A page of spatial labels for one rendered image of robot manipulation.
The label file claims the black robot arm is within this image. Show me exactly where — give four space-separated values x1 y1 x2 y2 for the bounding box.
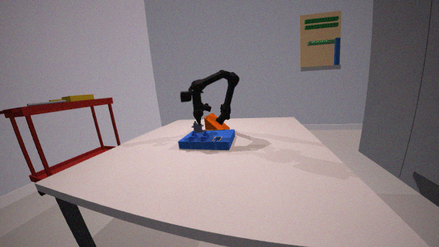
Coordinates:
180 70 239 125

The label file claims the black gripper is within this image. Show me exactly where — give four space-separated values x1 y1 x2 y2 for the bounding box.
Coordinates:
193 100 203 125

